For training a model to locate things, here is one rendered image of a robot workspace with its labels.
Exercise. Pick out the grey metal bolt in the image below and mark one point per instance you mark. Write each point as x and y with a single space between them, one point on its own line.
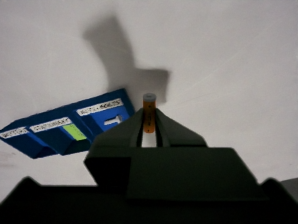
119 119

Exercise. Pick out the blue rack of labelled bins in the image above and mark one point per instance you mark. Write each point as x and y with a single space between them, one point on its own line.
34 135

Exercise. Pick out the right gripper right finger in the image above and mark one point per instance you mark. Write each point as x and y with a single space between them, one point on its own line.
175 134

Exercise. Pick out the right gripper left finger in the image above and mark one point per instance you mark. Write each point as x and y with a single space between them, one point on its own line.
124 133

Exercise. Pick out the green sticky note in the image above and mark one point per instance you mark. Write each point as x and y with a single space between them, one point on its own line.
75 131

